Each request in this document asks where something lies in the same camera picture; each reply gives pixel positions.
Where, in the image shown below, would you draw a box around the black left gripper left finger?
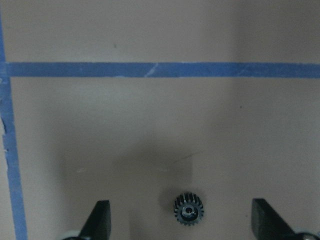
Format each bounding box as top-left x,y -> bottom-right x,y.
59,199 -> 112,240

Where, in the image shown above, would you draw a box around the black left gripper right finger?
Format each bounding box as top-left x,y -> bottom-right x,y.
251,198 -> 320,240

